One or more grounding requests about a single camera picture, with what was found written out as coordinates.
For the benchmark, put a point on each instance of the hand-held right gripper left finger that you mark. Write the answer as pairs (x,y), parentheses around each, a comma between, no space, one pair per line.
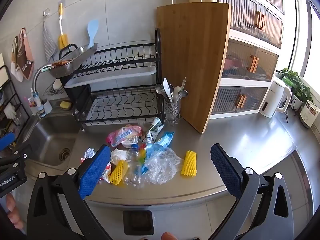
(95,171)

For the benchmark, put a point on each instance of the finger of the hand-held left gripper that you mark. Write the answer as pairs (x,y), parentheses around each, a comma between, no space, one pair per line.
(6,141)

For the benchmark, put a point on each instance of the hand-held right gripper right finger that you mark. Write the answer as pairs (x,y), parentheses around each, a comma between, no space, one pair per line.
(225,172)

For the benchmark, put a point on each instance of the red white wrapper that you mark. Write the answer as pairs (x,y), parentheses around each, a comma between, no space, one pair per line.
(106,172)

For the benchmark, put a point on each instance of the silver wrapper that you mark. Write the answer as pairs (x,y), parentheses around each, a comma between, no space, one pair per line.
(90,153)

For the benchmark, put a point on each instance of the yellow foam net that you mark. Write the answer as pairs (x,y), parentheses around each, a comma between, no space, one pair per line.
(188,163)
(118,173)

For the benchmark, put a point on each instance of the white paper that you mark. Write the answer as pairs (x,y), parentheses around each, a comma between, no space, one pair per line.
(118,156)

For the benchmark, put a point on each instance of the clear plastic bottle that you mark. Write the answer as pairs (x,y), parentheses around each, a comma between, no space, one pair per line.
(132,166)

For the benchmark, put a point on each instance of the yellow green wrapper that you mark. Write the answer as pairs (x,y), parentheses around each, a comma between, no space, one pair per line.
(143,153)

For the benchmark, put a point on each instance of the clear plastic bag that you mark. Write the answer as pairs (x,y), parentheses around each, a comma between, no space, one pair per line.
(162,167)

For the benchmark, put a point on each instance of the dark trash bin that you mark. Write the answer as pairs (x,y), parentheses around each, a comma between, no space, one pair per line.
(138,222)

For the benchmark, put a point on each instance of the blue snack packet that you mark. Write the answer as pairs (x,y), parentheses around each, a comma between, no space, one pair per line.
(163,140)

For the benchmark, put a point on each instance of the person's left hand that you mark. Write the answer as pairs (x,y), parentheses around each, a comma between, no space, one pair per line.
(14,216)

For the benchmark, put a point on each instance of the white glove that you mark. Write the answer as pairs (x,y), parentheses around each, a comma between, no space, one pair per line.
(10,111)

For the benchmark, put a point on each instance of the steel sink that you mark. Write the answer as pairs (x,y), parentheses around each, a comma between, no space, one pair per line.
(47,140)

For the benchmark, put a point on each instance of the pink snack packet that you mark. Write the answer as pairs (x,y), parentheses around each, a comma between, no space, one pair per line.
(120,136)

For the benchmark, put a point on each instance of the black shelf rack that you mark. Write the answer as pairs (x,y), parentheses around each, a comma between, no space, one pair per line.
(11,97)

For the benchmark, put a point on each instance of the white holder cup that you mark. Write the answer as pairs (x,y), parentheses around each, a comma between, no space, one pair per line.
(46,107)

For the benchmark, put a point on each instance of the white green milk pouch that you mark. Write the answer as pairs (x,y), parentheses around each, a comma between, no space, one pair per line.
(152,135)

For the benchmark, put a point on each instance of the yellow sponge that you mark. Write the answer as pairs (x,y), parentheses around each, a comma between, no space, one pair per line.
(65,105)

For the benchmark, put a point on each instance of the black utensil caddy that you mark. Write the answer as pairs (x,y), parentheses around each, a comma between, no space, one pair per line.
(80,100)

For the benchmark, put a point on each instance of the metal faucet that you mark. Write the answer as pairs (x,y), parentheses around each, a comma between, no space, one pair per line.
(37,75)

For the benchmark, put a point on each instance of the beige hanging towel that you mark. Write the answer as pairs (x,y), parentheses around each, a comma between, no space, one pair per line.
(16,67)

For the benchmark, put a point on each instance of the glass utensil holder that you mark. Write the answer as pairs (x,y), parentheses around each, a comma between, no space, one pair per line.
(172,112)

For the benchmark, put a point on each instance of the pink brown hanging towel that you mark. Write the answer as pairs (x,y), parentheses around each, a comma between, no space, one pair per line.
(27,62)

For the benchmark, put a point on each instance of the white electric kettle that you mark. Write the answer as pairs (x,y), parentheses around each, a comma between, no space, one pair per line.
(271,97)

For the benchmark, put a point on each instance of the metal spoon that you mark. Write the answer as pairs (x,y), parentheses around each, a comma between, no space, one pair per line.
(159,88)
(184,93)

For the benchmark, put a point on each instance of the white spoon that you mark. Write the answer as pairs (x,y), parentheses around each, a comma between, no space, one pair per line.
(176,91)

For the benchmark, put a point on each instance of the white drip tray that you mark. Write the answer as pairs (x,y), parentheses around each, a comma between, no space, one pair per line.
(112,76)

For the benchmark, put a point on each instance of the metal colander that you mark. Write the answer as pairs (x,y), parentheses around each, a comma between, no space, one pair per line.
(67,66)

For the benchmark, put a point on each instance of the metal knife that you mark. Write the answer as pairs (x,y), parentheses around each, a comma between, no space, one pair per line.
(167,87)

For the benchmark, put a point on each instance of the white small appliance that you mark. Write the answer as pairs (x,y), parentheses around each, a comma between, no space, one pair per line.
(310,113)

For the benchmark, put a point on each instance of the grey striped cloth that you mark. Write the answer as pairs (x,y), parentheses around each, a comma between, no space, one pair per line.
(49,45)

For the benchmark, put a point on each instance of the yellow bottle brush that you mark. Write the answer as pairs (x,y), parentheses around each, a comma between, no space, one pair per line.
(62,41)

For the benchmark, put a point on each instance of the green potted plant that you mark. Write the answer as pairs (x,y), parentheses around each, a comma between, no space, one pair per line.
(296,82)

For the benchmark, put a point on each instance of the wooden cutting board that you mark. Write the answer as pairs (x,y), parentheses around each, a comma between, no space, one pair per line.
(192,55)

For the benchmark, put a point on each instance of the cream storage cabinet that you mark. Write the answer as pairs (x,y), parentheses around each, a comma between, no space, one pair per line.
(250,45)

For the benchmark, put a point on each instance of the blue rice paddle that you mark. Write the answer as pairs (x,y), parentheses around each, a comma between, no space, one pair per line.
(92,31)

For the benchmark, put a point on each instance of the metal wall hook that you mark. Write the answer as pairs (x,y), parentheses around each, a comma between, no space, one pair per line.
(45,13)

